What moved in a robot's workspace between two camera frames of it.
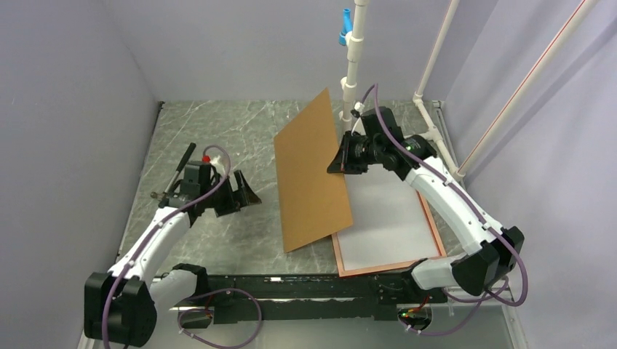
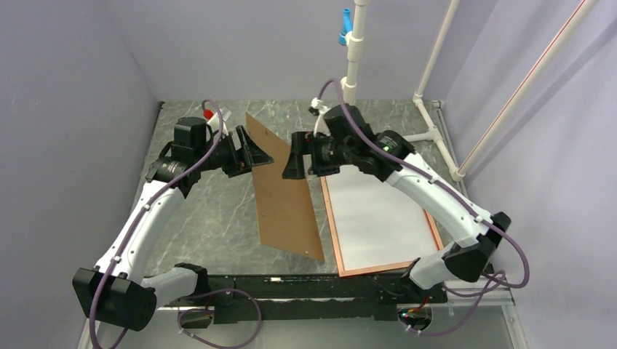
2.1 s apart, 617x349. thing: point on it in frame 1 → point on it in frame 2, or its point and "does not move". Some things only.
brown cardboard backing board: [313, 202] → [285, 217]
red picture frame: [401, 265] does not move
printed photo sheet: [390, 225] does not move
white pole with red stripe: [527, 83] does not move
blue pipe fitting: [347, 27] does not move
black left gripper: [246, 196] → [249, 151]
